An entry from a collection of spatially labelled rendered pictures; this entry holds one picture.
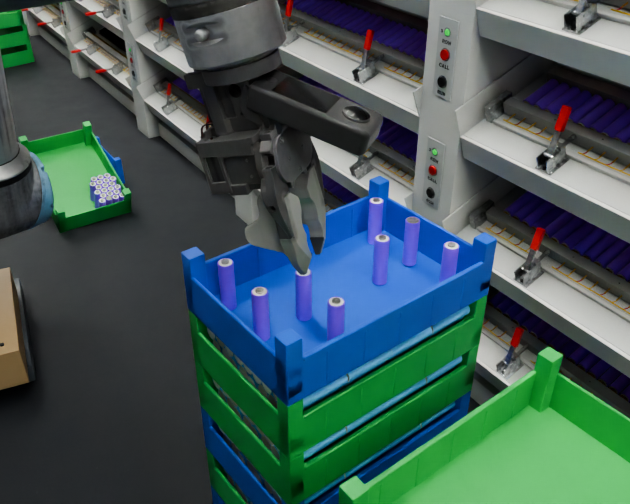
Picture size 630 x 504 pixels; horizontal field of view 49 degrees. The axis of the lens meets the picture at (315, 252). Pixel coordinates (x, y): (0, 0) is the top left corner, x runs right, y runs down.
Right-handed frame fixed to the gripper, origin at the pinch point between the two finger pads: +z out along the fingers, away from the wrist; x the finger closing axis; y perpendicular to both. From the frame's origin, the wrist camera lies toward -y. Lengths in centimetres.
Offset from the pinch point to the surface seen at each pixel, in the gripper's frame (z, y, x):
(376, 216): 7.3, 1.9, -21.0
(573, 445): 26.6, -22.3, -3.5
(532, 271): 28, -13, -41
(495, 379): 51, -5, -41
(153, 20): -7, 108, -131
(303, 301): 8.1, 4.8, -2.9
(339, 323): 8.4, -0.8, 0.5
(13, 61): 3, 213, -168
